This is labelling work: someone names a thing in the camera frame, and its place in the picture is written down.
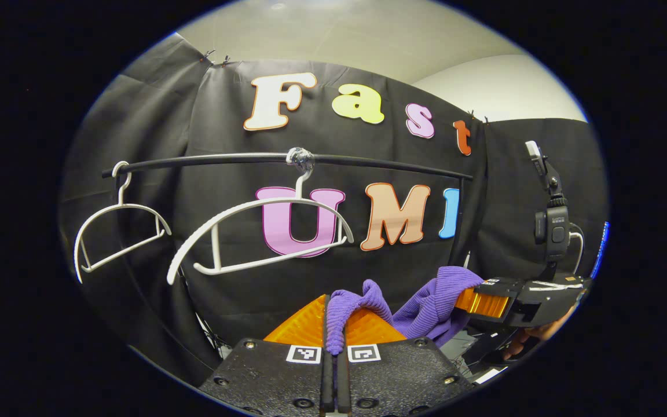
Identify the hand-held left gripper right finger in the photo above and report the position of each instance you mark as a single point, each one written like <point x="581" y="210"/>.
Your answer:
<point x="343" y="385"/>

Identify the black backdrop cloth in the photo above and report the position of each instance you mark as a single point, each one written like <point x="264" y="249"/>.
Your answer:
<point x="223" y="289"/>

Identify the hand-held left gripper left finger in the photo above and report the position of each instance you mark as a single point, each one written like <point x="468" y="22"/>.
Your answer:
<point x="327" y="382"/>

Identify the plain white hanger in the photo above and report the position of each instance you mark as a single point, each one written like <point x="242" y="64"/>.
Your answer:
<point x="76" y="255"/>

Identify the white hanger with taped hook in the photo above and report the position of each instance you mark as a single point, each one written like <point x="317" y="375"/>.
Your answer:
<point x="216" y="249"/>

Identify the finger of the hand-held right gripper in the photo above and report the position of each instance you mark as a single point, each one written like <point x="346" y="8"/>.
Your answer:
<point x="484" y="302"/>

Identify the black garment rack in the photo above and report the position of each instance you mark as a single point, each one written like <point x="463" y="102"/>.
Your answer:
<point x="223" y="156"/>

